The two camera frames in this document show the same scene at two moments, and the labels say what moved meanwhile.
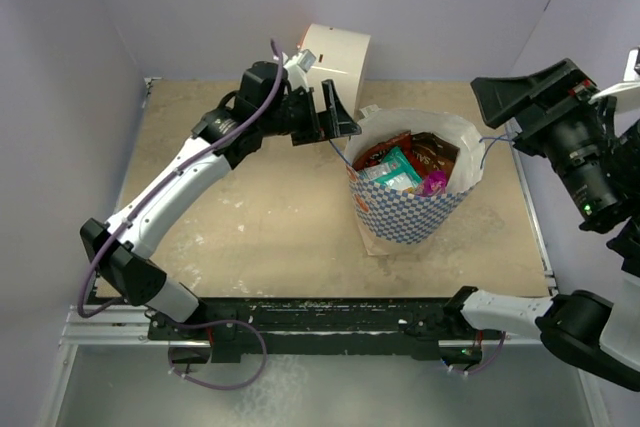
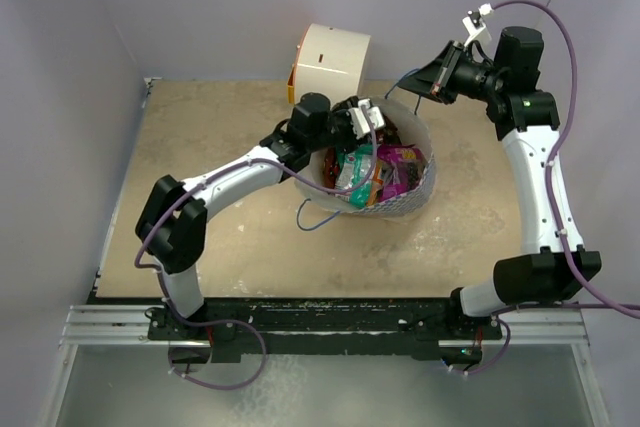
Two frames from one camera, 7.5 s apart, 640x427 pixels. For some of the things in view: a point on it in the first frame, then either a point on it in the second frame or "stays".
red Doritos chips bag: (380, 151) to (331, 167)
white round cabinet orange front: (342, 56) stays
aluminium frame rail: (115, 325) stays
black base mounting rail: (429, 329) stays
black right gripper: (528, 99) to (435, 79)
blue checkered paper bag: (387, 216) to (411, 129)
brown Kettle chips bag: (431, 153) to (388, 134)
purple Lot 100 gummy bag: (433, 183) to (403, 168)
